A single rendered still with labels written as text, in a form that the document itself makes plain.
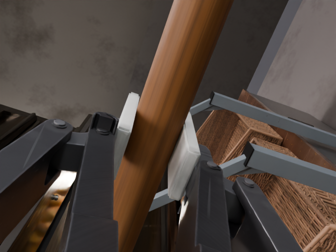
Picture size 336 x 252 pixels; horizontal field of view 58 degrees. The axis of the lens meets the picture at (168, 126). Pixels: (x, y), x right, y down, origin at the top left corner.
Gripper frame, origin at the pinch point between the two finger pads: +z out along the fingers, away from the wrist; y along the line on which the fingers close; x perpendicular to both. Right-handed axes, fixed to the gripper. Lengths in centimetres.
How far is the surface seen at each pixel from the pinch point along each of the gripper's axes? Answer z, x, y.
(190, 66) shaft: -1.1, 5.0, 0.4
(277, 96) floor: 246, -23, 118
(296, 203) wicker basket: 69, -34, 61
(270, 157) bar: 39.0, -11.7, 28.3
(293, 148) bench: 88, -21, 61
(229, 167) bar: 39.9, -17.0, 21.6
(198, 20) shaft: -1.2, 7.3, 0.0
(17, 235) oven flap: 47, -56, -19
